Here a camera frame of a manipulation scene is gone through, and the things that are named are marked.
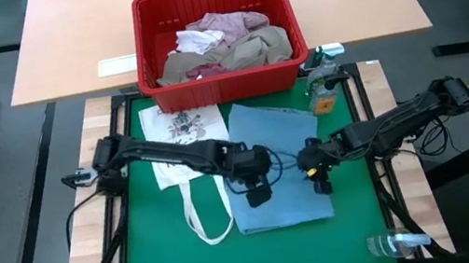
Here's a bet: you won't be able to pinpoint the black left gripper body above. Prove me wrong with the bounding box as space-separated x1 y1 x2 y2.
220 137 277 186

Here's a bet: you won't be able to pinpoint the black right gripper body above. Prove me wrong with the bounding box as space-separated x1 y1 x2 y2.
295 133 344 178

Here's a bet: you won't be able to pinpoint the light blue denim jeans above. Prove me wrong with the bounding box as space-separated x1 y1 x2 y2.
211 91 338 239

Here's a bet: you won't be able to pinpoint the white printed tote bag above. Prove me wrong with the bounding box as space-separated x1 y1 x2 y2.
137 93 247 255

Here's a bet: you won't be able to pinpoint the red plastic laundry basket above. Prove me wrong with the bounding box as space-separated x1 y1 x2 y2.
124 0 316 120

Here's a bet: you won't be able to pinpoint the spray bottle with orange label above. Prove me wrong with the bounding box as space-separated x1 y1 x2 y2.
299 42 355 118

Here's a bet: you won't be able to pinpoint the green table mat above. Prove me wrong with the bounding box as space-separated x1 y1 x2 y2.
95 62 398 263

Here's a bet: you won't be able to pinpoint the mauve crumpled garment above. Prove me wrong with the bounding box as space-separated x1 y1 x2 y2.
184 60 234 82

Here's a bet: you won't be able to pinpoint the clear plastic spray bottle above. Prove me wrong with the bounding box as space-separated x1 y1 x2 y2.
365 222 435 263

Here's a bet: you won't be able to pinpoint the beige crumpled garment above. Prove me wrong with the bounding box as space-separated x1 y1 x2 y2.
150 22 296 89

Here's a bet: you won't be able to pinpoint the pink crumpled garment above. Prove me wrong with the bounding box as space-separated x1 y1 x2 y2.
183 2 273 53

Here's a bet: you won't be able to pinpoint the white rectangular card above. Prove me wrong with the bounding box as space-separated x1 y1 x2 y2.
95 52 140 79

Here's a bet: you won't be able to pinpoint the light wooden desk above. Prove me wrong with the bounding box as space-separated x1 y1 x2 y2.
0 0 436 110

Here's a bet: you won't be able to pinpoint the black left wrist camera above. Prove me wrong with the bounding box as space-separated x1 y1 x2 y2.
242 181 275 211

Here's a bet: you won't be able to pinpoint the black metal rig frame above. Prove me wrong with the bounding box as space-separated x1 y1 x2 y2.
34 44 457 263

